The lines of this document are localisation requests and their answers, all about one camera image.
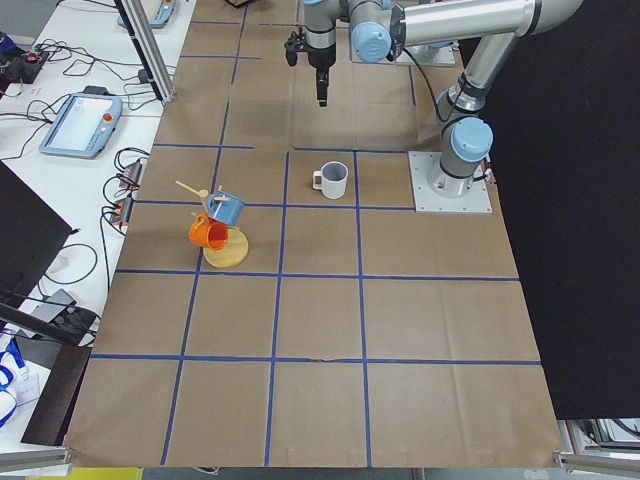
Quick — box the wooden mug tree stand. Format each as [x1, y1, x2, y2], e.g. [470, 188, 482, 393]
[174, 180, 249, 268]

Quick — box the black monitor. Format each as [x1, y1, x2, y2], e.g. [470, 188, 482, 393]
[1, 165, 71, 307]

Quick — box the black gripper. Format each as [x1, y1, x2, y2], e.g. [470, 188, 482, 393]
[305, 27, 334, 106]

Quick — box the orange mug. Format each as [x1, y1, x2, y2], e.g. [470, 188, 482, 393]
[188, 214, 229, 251]

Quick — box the usb hub box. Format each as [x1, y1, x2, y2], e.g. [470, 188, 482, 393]
[109, 196, 135, 230]
[119, 160, 143, 191]

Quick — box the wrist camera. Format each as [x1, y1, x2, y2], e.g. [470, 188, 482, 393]
[284, 26, 307, 67]

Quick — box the aluminium frame post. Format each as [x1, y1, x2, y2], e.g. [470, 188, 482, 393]
[114, 0, 176, 105]

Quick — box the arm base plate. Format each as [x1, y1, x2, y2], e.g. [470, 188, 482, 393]
[351, 44, 456, 68]
[408, 151, 492, 214]

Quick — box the blue mug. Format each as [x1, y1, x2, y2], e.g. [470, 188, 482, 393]
[207, 191, 245, 226]

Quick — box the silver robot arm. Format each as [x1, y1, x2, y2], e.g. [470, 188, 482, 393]
[284, 0, 581, 199]

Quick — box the teach pendant tablet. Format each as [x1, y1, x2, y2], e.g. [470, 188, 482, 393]
[39, 93, 123, 159]

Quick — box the white mug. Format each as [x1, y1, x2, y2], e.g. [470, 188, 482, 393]
[312, 161, 349, 200]

